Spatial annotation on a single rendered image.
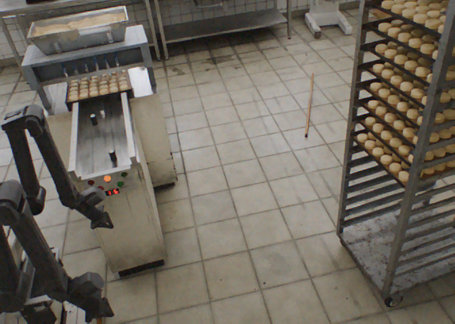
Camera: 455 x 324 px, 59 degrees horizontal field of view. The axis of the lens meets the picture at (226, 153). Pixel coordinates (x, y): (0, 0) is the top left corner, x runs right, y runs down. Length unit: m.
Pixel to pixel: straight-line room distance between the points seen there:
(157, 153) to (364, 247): 1.49
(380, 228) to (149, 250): 1.38
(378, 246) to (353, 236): 0.15
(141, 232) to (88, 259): 0.59
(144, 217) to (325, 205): 1.28
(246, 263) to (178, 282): 0.43
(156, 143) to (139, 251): 0.77
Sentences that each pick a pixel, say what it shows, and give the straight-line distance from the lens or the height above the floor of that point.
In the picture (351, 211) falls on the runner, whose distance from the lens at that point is 2.45.
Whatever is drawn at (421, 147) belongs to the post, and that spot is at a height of 1.10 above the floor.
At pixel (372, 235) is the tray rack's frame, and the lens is 2.58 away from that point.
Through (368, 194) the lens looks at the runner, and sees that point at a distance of 2.43.
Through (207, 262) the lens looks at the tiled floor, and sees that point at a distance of 2.62.
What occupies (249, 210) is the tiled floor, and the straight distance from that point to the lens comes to 2.88.
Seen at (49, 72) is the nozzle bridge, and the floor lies 1.08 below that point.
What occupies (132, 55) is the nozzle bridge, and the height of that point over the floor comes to 1.08.
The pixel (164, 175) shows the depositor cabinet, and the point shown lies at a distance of 3.02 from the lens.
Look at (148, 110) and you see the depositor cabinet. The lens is 2.70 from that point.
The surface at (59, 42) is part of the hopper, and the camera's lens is 2.57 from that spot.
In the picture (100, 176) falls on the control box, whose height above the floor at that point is 0.83.
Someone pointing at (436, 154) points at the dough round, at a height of 0.96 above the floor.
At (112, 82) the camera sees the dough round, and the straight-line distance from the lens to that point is 2.72.
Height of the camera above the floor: 2.05
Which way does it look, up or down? 37 degrees down
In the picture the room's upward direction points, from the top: 7 degrees counter-clockwise
